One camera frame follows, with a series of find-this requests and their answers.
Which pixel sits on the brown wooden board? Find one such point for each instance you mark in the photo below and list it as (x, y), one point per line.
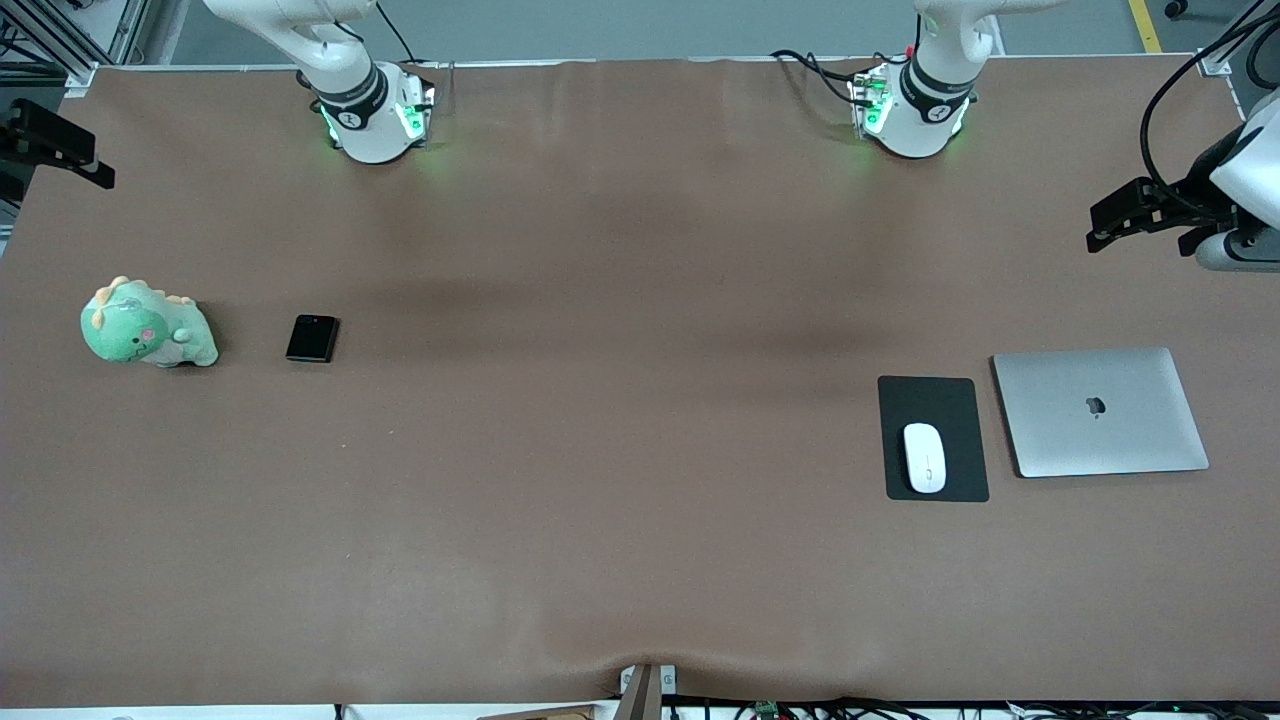
(550, 714)

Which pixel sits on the silver closed laptop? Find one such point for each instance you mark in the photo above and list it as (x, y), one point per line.
(1100, 430)

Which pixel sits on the brown table cover mat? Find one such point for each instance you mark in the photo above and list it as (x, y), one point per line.
(640, 560)

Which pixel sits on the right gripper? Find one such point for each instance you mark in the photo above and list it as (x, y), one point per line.
(22, 131)

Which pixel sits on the small green connector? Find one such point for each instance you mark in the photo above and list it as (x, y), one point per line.
(767, 709)

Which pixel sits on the black flip phone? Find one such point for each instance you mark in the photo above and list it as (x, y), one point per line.
(312, 338)

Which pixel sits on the aluminium frame profile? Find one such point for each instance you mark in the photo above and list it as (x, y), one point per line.
(1217, 62)
(90, 30)

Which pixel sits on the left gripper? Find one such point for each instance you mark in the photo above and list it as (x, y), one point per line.
(1189, 199)

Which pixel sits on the black mouse pad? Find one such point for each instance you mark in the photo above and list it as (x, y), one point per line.
(960, 400)

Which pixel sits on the black caster wheel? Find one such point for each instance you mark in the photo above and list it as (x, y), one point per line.
(1177, 8)

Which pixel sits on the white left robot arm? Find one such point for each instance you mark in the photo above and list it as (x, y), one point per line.
(925, 100)

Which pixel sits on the metal table edge bracket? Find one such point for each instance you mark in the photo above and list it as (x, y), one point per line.
(645, 690)

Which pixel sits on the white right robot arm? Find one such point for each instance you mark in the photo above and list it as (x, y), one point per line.
(360, 110)

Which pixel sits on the white computer mouse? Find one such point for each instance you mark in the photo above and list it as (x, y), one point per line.
(925, 458)

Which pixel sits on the green dinosaur plush toy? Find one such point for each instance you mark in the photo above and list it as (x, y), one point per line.
(140, 325)

